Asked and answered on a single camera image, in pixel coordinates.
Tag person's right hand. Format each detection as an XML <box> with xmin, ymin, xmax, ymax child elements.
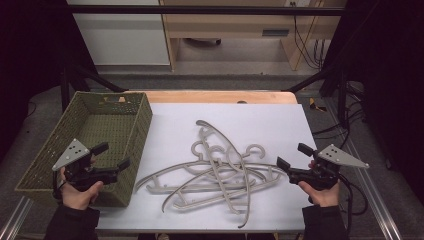
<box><xmin>298</xmin><ymin>181</ymin><xmax>342</xmax><ymax>208</ymax></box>

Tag black hanging cables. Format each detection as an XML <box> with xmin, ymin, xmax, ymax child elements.
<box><xmin>289</xmin><ymin>1</ymin><xmax>327</xmax><ymax>71</ymax></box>

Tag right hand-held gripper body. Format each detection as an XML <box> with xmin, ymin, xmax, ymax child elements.
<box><xmin>288</xmin><ymin>143</ymin><xmax>370</xmax><ymax>192</ymax></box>

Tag person's left hand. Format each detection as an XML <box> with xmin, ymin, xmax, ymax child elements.
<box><xmin>59</xmin><ymin>166</ymin><xmax>104</xmax><ymax>211</ymax></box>

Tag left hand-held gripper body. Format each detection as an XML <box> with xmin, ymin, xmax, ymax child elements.
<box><xmin>52</xmin><ymin>138</ymin><xmax>119</xmax><ymax>193</ymax></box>

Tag black horizontal frame bar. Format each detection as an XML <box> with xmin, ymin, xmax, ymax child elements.
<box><xmin>66</xmin><ymin>4</ymin><xmax>346</xmax><ymax>16</ymax></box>

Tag aluminium rail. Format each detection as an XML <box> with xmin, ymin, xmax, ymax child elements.
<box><xmin>0</xmin><ymin>195</ymin><xmax>34</xmax><ymax>240</ymax></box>
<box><xmin>323</xmin><ymin>99</ymin><xmax>405</xmax><ymax>240</ymax></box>

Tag wooden table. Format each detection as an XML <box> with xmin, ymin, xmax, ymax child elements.
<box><xmin>128</xmin><ymin>89</ymin><xmax>298</xmax><ymax>105</ymax></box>

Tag black metal stand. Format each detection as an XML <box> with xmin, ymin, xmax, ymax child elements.
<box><xmin>285</xmin><ymin>63</ymin><xmax>352</xmax><ymax>129</ymax></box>
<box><xmin>59</xmin><ymin>61</ymin><xmax>128</xmax><ymax>113</ymax></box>

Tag green woven plastic basket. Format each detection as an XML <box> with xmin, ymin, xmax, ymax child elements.
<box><xmin>14</xmin><ymin>90</ymin><xmax>154</xmax><ymax>208</ymax></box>

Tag black floor cables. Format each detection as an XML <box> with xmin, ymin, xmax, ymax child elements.
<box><xmin>312</xmin><ymin>80</ymin><xmax>367</xmax><ymax>158</ymax></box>

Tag light wooden desk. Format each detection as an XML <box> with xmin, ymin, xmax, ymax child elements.
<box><xmin>159</xmin><ymin>0</ymin><xmax>348</xmax><ymax>72</ymax></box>

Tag yellow and black floor object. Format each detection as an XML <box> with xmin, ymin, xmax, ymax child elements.
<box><xmin>308</xmin><ymin>97</ymin><xmax>328</xmax><ymax>113</ymax></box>

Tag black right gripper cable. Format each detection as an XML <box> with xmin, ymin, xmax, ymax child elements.
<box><xmin>338</xmin><ymin>173</ymin><xmax>369</xmax><ymax>240</ymax></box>

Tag white cabinet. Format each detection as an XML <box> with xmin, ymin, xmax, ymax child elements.
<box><xmin>66</xmin><ymin>0</ymin><xmax>171</xmax><ymax>66</ymax></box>

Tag white table cover board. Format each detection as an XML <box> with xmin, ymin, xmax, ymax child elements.
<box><xmin>94</xmin><ymin>102</ymin><xmax>348</xmax><ymax>233</ymax></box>

